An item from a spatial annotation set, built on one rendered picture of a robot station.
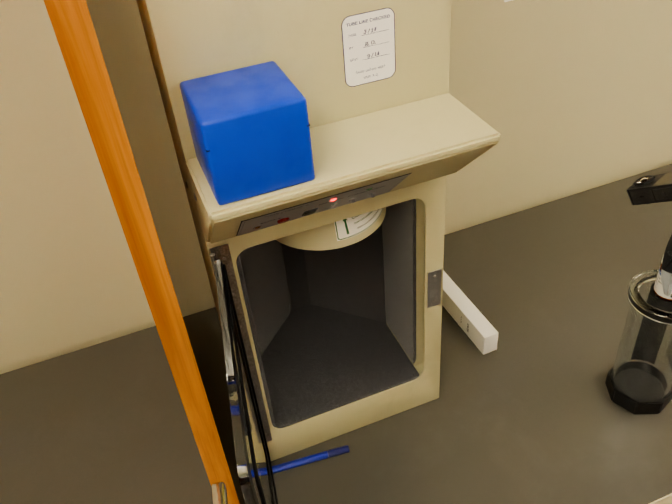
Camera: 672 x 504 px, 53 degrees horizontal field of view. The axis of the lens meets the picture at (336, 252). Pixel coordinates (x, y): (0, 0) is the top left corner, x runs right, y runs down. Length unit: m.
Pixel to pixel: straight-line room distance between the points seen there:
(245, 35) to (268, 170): 0.14
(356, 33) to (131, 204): 0.30
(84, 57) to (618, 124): 1.34
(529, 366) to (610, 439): 0.18
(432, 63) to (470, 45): 0.57
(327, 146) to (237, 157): 0.13
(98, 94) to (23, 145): 0.61
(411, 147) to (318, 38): 0.15
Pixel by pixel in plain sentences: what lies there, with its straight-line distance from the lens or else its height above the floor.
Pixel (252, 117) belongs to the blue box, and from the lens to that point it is 0.62.
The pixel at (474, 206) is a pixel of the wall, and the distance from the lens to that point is 1.57.
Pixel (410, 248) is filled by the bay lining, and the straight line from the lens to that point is 0.98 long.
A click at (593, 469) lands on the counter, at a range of 1.15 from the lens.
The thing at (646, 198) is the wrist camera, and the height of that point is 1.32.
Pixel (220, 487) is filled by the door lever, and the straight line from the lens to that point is 0.81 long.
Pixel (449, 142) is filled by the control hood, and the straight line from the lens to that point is 0.73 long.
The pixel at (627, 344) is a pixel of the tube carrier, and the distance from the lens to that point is 1.15.
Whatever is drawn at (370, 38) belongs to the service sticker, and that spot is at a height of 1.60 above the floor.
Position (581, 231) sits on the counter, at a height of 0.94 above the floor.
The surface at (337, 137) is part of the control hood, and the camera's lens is 0.74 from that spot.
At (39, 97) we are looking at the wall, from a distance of 1.17.
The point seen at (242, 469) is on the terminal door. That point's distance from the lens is 0.59.
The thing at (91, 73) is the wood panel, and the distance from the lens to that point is 0.60.
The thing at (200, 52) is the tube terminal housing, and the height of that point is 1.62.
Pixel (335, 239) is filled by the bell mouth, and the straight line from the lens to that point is 0.89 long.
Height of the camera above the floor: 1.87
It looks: 39 degrees down
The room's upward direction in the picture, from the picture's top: 6 degrees counter-clockwise
